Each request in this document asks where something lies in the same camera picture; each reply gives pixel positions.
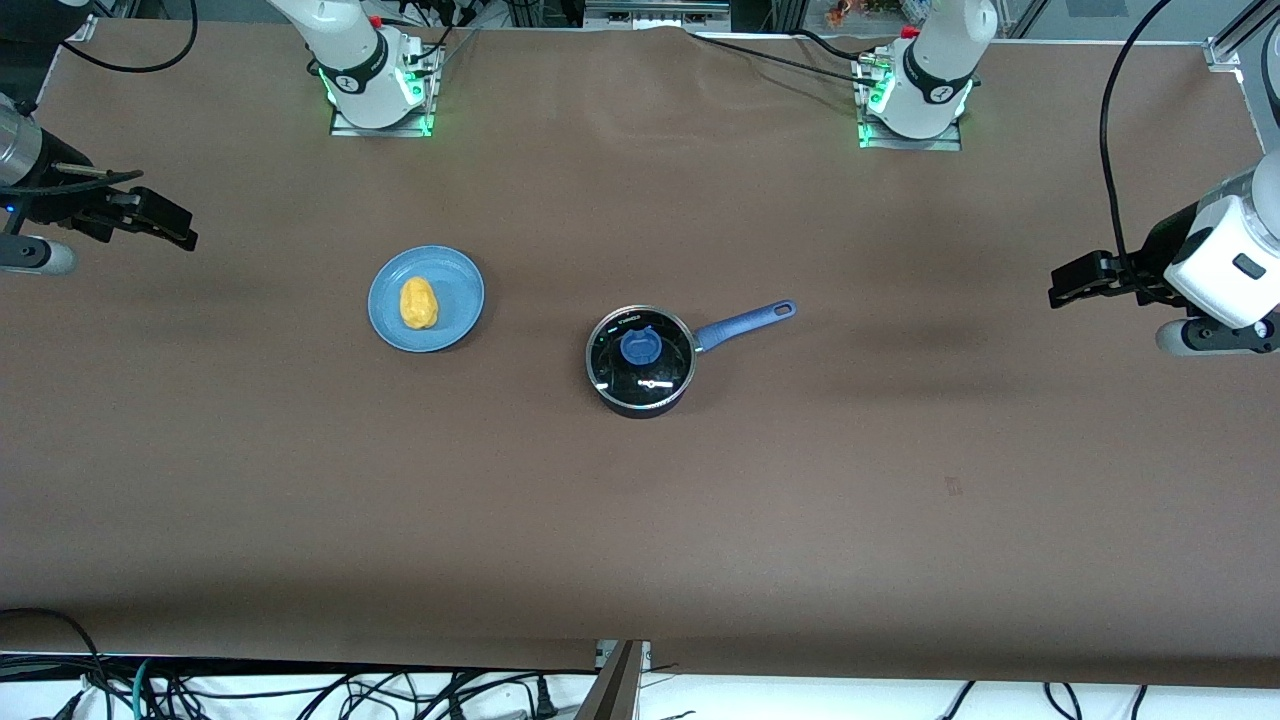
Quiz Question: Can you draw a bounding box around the aluminium profile post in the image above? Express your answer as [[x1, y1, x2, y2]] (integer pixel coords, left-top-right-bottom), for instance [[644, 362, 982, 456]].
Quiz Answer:
[[572, 640, 646, 720]]

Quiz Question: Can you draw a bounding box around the black pot with blue handle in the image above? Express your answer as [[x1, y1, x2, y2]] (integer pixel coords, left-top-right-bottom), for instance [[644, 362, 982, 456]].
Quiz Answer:
[[585, 299, 798, 419]]

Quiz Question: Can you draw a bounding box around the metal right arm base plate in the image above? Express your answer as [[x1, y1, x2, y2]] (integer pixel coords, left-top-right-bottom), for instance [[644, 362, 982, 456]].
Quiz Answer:
[[330, 40, 437, 138]]

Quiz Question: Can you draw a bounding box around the black cable across table edge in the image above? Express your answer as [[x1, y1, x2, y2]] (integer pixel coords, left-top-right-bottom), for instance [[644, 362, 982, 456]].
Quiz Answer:
[[685, 30, 881, 86]]

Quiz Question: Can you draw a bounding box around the glass lid with blue knob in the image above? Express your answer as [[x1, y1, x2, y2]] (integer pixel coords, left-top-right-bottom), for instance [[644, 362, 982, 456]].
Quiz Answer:
[[588, 307, 694, 391]]

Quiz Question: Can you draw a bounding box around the yellow potato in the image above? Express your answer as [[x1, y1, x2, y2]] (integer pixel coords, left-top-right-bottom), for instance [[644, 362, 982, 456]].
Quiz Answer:
[[400, 277, 439, 331]]

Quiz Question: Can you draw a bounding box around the blue round plate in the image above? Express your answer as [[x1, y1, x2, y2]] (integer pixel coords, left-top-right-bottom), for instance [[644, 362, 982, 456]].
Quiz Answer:
[[368, 246, 486, 353]]

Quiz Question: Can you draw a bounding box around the orange toy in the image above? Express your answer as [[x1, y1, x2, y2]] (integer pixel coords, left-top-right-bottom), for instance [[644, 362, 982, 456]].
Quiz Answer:
[[825, 0, 901, 28]]

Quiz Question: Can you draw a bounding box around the brown table cover sheet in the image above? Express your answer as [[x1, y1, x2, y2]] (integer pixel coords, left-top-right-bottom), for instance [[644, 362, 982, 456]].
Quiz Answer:
[[0, 18, 1280, 691]]

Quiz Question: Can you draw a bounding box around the grey box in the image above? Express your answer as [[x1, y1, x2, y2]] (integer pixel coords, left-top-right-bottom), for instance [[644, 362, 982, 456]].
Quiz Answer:
[[583, 0, 733, 31]]

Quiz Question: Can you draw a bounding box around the thick black looped cable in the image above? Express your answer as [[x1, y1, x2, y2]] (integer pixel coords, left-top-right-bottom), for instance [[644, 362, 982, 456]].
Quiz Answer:
[[0, 607, 111, 720]]

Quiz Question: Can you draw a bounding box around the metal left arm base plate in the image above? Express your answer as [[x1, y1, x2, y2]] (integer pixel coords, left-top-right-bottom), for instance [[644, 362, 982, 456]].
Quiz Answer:
[[858, 55, 963, 151]]

